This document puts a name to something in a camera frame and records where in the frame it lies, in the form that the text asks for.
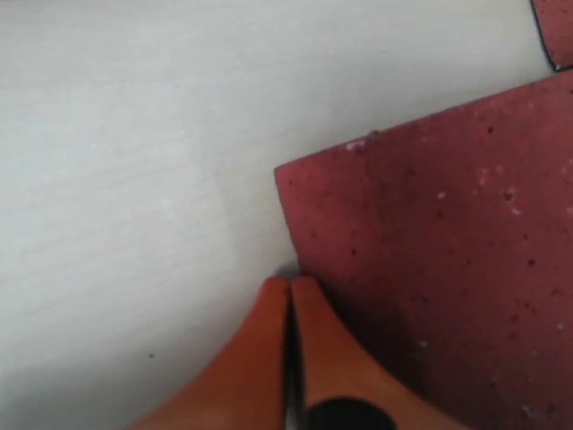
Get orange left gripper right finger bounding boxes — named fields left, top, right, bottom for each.
left=291, top=276, right=461, bottom=429

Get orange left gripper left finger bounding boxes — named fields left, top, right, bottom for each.
left=130, top=276, right=289, bottom=430

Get scratched red brick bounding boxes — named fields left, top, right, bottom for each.
left=275, top=72, right=572, bottom=429

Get front left red brick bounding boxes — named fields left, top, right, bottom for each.
left=530, top=0, right=573, bottom=72

